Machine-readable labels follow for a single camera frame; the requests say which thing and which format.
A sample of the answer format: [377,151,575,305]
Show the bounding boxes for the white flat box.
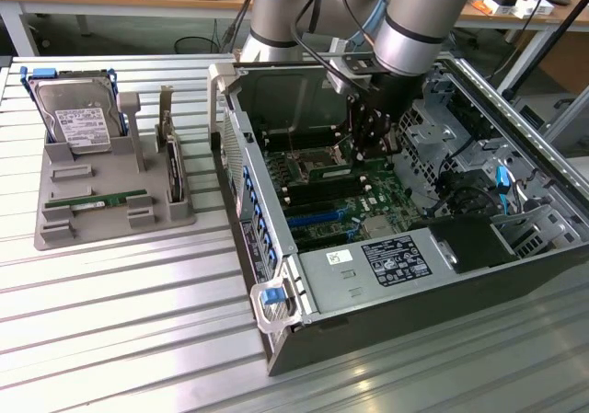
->
[482,0,556,19]

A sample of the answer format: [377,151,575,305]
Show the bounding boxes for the grey plastic parts rack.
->
[34,91,199,252]

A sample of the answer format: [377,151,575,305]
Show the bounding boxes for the black plastic shroud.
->
[428,212,520,272]

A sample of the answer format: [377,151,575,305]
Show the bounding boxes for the open black PC case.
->
[207,57,589,377]

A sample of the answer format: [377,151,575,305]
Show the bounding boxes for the black tripod pole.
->
[502,0,589,100]

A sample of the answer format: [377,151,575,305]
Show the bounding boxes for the CPU socket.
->
[294,151,342,179]

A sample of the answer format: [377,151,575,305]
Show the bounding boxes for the cluttered wooden desk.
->
[453,0,589,41]

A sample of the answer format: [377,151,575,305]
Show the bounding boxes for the metal socket cover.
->
[333,135,358,166]

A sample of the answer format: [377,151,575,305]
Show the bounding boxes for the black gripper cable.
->
[290,0,370,90]

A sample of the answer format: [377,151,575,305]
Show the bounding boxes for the silver disk bay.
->
[490,203,570,258]

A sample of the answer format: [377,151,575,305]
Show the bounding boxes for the grey power supply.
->
[297,227,456,316]

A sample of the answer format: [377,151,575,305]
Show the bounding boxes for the black graphics card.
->
[154,85,188,205]

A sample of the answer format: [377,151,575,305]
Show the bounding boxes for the blue disk wire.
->
[495,165,513,217]

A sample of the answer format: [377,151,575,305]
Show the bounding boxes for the black power wire bundle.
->
[425,132,498,216]

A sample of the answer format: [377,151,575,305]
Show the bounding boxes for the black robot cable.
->
[224,0,259,46]

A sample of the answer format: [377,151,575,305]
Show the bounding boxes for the perforated metal drive cage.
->
[398,98,461,189]

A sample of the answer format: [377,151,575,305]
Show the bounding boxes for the green RAM stick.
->
[45,189,148,210]
[308,165,356,185]

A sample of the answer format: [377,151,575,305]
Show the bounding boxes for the hard disk in blue caddy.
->
[20,65,130,156]

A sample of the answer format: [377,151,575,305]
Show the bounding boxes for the thin socket locking lever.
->
[285,122,299,157]

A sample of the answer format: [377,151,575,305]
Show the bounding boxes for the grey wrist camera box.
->
[324,53,384,96]

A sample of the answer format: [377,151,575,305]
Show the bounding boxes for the blue expansion slot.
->
[287,209,350,229]

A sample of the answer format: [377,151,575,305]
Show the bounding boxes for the grey equipment box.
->
[510,93,589,159]

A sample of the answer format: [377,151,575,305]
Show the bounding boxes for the green motherboard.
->
[264,130,418,251]

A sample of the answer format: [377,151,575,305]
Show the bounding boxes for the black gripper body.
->
[356,71,418,120]

